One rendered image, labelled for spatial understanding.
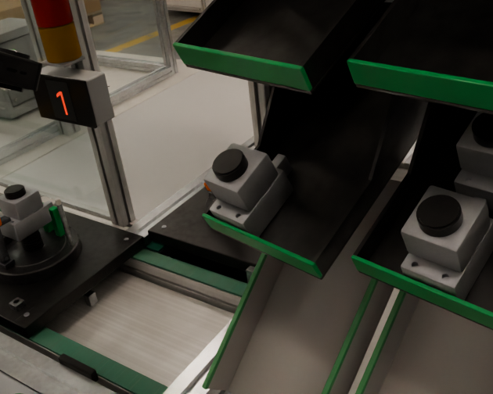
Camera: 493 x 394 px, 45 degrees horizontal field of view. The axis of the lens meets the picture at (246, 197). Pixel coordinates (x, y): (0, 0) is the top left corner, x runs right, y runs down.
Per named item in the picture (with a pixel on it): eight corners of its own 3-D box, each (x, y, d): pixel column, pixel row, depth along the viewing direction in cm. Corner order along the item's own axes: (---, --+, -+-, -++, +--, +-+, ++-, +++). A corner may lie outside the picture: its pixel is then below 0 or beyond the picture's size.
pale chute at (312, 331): (322, 456, 58) (299, 457, 54) (226, 388, 66) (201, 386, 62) (437, 189, 59) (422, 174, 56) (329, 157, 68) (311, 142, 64)
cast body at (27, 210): (19, 242, 89) (5, 202, 86) (1, 235, 92) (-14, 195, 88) (62, 214, 95) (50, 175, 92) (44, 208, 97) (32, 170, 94)
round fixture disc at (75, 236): (30, 295, 87) (26, 284, 86) (-27, 269, 94) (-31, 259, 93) (99, 244, 97) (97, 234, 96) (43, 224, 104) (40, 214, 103)
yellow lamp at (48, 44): (62, 65, 84) (53, 30, 81) (40, 62, 86) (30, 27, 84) (89, 53, 87) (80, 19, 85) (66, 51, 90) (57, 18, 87)
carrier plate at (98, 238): (28, 338, 82) (23, 327, 81) (-69, 288, 94) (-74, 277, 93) (145, 245, 98) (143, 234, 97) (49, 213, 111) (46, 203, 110)
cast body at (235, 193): (255, 243, 54) (223, 196, 49) (221, 227, 56) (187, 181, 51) (307, 173, 56) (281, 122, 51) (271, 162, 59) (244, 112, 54)
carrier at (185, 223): (271, 281, 87) (264, 207, 81) (149, 240, 100) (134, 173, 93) (345, 201, 104) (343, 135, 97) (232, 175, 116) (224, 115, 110)
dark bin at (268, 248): (322, 281, 49) (291, 231, 44) (212, 230, 57) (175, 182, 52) (479, 48, 58) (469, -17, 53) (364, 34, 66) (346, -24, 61)
